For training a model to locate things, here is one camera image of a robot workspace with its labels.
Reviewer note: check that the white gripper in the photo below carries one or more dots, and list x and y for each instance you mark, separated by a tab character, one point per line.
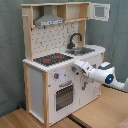
81	68

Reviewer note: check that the red stove knob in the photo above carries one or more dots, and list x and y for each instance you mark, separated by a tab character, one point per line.
56	75

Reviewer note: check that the white oven door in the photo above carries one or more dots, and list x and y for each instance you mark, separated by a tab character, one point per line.
63	99

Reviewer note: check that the wooden toy kitchen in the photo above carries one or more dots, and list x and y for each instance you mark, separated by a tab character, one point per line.
54	37

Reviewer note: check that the grey toy sink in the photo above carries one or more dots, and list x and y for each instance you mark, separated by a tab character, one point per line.
79	51

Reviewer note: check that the black toy faucet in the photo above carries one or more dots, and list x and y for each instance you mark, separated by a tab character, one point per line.
71	44

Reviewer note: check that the white fridge door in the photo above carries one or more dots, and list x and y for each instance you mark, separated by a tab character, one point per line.
89	89

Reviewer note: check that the black stovetop red burners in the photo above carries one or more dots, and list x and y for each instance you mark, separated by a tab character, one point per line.
52	59

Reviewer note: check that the grey range hood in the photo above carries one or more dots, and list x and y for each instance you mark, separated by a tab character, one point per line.
46	15

